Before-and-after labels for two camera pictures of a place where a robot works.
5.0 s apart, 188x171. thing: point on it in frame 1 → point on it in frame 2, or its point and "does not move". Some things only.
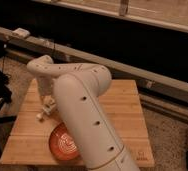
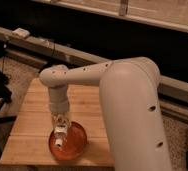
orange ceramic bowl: [62, 144] does not move
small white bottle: [46, 111] → [61, 130]
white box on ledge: [21, 33] does not move
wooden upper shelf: [181, 15] does not move
